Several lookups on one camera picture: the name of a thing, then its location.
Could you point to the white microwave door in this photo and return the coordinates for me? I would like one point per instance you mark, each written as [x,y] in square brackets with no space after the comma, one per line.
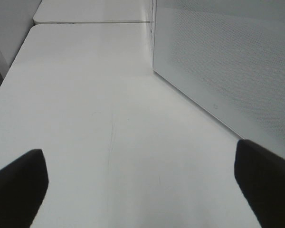
[228,56]

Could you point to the white microwave oven body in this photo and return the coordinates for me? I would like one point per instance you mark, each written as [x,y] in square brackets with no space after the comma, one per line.
[152,5]

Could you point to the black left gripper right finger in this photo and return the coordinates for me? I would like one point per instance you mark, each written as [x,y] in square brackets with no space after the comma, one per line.
[260,174]

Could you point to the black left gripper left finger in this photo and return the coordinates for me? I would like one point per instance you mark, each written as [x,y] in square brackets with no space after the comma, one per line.
[23,185]

